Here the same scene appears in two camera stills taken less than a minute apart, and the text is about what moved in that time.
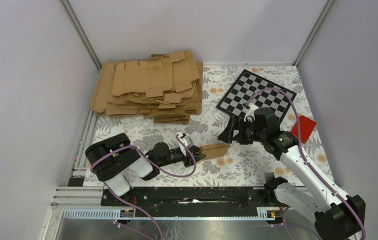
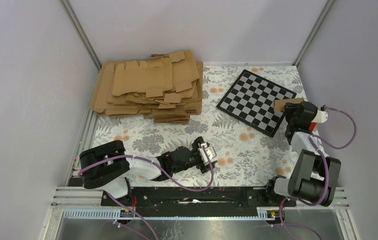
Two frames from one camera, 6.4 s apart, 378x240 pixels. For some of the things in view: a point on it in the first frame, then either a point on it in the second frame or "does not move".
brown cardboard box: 213,151 -> 279,105
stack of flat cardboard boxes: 167,87 does not move
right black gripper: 235,123 -> 289,108
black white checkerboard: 247,84 does not move
